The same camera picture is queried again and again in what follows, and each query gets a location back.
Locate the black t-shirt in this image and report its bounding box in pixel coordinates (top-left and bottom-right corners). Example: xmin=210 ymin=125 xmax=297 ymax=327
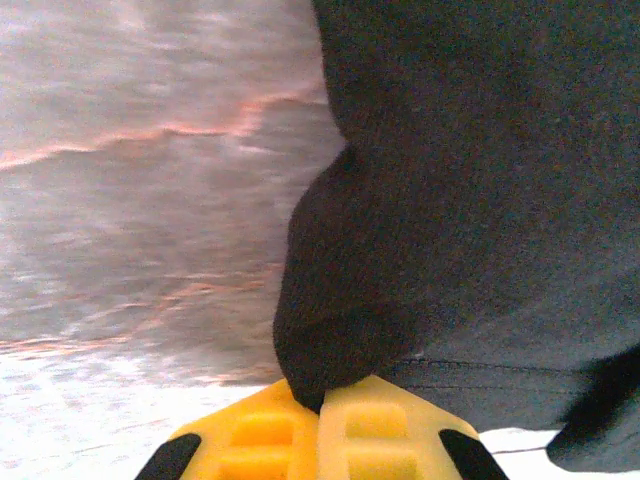
xmin=272 ymin=0 xmax=640 ymax=474

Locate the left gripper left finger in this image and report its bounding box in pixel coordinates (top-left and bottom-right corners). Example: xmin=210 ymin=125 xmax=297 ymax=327
xmin=133 ymin=380 xmax=321 ymax=480

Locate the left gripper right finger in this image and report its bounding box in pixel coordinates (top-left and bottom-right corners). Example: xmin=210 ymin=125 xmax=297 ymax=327
xmin=316 ymin=373 xmax=511 ymax=480

